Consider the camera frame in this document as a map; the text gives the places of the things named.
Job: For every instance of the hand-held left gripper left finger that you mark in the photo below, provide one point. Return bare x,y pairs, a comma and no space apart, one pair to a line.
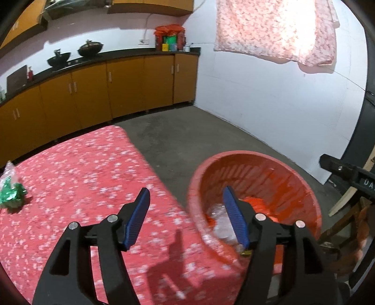
134,220

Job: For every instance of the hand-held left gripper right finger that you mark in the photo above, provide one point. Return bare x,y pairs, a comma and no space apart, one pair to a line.
235,218

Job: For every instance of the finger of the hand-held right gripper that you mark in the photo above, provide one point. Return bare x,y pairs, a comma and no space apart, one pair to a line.
337,167

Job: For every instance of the clear bag with white contents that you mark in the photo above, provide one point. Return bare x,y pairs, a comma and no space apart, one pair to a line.
219,225

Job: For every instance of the olive yellow plastic bag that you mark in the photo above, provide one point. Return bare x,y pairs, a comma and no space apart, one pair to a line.
245,252

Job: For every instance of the red plastic basket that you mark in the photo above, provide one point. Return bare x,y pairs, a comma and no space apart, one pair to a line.
263,176

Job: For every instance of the green printed plastic bag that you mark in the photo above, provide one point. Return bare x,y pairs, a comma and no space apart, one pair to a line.
11,196

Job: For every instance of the clear plastic bag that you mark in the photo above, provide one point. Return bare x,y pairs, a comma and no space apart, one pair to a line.
9,174

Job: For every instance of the wooden stick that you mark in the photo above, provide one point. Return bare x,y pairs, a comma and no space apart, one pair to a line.
348,192

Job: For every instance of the red floral tablecloth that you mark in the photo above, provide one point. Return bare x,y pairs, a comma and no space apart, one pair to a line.
88,176

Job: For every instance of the wooden chair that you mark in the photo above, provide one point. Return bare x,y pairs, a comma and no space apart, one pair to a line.
345,231

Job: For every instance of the brown lower kitchen cabinets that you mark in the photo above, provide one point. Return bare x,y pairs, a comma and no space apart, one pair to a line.
126,85

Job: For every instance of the pink floral hanging cloth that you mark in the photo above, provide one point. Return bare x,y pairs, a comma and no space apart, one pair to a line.
275,29

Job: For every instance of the black kitchen countertop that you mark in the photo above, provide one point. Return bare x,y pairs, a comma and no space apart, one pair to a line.
117,54

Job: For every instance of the yellow box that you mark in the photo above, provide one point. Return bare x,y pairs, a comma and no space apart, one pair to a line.
165,47

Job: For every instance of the black wok with lid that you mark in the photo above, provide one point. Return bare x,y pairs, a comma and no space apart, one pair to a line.
90,49

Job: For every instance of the black wok with ladle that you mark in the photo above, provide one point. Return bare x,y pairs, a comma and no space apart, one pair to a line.
59,59

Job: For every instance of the red bottle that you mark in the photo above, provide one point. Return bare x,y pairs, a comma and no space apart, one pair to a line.
30,74

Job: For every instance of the red canister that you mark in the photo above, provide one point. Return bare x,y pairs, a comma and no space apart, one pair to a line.
181,42
159,42

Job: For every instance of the brown cutting board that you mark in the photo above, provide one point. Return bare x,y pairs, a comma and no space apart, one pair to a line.
16,79

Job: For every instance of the red bag over canisters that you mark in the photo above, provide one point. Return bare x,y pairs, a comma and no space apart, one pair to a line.
170,29

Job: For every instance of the range hood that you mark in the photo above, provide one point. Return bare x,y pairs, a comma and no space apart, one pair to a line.
73,7

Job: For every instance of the white wall socket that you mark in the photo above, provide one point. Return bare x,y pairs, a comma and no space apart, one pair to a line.
143,41

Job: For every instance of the brown upper wall cabinets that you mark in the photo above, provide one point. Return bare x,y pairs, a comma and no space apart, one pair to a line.
152,6
20,23

